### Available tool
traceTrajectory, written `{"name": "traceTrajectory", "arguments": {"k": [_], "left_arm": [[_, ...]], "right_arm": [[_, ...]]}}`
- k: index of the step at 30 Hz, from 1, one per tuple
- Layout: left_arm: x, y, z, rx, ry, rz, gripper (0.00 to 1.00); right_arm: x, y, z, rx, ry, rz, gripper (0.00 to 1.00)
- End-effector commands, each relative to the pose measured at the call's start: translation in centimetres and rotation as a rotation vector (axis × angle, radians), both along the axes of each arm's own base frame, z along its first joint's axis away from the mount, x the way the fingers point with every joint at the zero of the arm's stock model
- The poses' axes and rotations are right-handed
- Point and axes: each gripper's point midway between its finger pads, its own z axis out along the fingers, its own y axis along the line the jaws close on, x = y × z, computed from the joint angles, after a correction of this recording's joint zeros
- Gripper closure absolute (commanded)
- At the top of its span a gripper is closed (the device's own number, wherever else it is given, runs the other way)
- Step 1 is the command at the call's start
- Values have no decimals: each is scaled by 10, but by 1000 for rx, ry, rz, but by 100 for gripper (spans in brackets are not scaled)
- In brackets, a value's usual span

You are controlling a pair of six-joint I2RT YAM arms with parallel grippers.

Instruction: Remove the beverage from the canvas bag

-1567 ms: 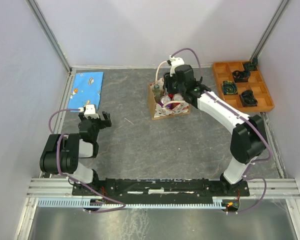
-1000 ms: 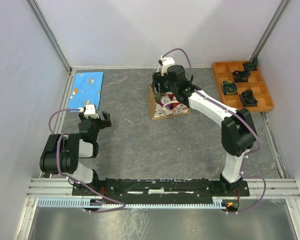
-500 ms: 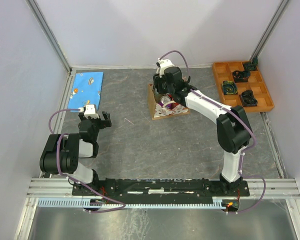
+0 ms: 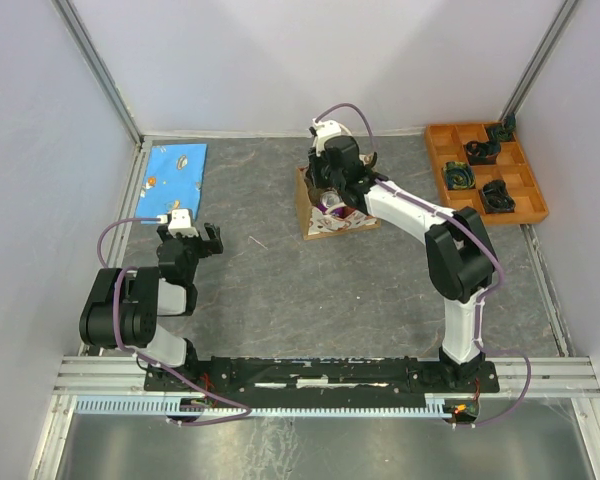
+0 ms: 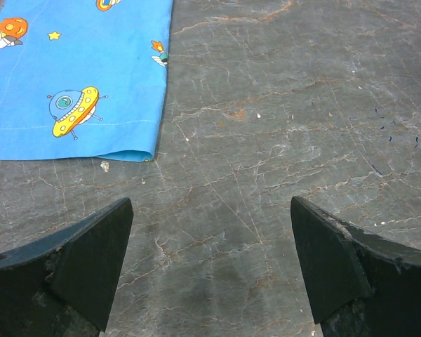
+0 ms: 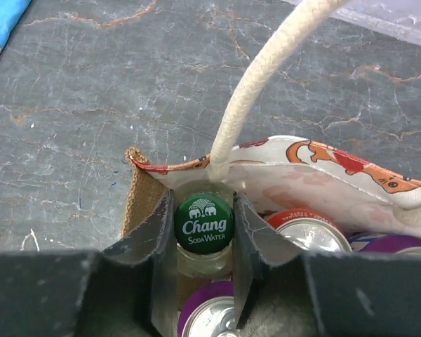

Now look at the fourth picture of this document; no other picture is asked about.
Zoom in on black rolled sock upper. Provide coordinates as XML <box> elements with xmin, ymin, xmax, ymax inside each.
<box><xmin>464</xmin><ymin>140</ymin><xmax>501</xmax><ymax>165</ymax></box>

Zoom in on patterned canvas tote bag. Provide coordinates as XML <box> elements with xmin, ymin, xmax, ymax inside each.
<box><xmin>294</xmin><ymin>124</ymin><xmax>382</xmax><ymax>241</ymax></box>

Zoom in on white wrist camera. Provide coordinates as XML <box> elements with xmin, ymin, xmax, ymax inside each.
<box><xmin>158</xmin><ymin>208</ymin><xmax>199</xmax><ymax>238</ymax></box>
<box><xmin>310</xmin><ymin>119</ymin><xmax>343</xmax><ymax>156</ymax></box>

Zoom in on black rolled sock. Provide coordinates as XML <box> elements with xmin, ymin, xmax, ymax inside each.
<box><xmin>464</xmin><ymin>140</ymin><xmax>501</xmax><ymax>165</ymax></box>
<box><xmin>480</xmin><ymin>179</ymin><xmax>516</xmax><ymax>214</ymax></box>

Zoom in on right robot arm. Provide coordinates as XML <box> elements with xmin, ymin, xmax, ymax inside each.
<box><xmin>308</xmin><ymin>127</ymin><xmax>502</xmax><ymax>391</ymax></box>

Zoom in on aluminium front frame rail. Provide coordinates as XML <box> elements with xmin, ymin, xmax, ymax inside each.
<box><xmin>53</xmin><ymin>356</ymin><xmax>600</xmax><ymax>398</ymax></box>

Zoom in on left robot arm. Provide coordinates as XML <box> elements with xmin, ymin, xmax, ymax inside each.
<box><xmin>79</xmin><ymin>223</ymin><xmax>224</xmax><ymax>390</ymax></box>

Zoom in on blue patterned cloth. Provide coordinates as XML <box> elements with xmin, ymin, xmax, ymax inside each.
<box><xmin>134</xmin><ymin>143</ymin><xmax>207</xmax><ymax>217</ymax></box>

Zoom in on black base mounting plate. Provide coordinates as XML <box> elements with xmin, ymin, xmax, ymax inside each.
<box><xmin>144</xmin><ymin>355</ymin><xmax>500</xmax><ymax>408</ymax></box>

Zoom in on blue slotted cable duct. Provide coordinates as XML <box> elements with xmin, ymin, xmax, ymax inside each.
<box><xmin>74</xmin><ymin>395</ymin><xmax>451</xmax><ymax>419</ymax></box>

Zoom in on blue green rolled sock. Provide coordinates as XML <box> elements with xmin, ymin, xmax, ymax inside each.
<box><xmin>442</xmin><ymin>161</ymin><xmax>476</xmax><ymax>191</ymax></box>

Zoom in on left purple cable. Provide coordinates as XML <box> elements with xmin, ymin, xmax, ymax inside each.
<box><xmin>96</xmin><ymin>216</ymin><xmax>254</xmax><ymax>427</ymax></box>

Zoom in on orange wooden divider tray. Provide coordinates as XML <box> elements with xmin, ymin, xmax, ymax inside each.
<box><xmin>424</xmin><ymin>123</ymin><xmax>549</xmax><ymax>225</ymax></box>

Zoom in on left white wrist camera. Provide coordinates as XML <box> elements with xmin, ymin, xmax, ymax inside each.
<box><xmin>158</xmin><ymin>208</ymin><xmax>199</xmax><ymax>238</ymax></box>

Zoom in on dark rolled sock corner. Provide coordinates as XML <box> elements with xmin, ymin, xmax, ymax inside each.
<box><xmin>485</xmin><ymin>112</ymin><xmax>517</xmax><ymax>143</ymax></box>

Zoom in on purple soda can front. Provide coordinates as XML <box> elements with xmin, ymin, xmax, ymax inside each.
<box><xmin>318</xmin><ymin>190</ymin><xmax>346</xmax><ymax>217</ymax></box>

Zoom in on black rolled sock lower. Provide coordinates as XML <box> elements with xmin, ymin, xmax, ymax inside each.
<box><xmin>480</xmin><ymin>179</ymin><xmax>516</xmax><ymax>214</ymax></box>

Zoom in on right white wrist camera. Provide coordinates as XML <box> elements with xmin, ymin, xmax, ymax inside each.
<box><xmin>310</xmin><ymin>119</ymin><xmax>343</xmax><ymax>156</ymax></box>

